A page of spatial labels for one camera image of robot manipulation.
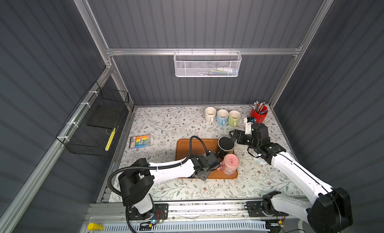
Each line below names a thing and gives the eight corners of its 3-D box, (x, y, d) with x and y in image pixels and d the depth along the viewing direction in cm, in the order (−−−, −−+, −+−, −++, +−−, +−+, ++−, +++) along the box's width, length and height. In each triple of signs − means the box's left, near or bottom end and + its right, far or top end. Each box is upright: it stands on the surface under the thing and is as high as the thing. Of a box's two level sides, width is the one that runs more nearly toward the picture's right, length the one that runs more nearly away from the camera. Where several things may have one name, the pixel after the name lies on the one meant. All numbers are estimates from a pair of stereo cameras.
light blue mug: (217, 129, 107) (218, 121, 100) (215, 117, 115) (217, 109, 108) (228, 129, 107) (230, 121, 100) (225, 117, 115) (227, 109, 108)
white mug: (205, 126, 110) (205, 117, 102) (204, 115, 116) (205, 106, 109) (215, 126, 109) (217, 117, 102) (214, 115, 116) (215, 106, 109)
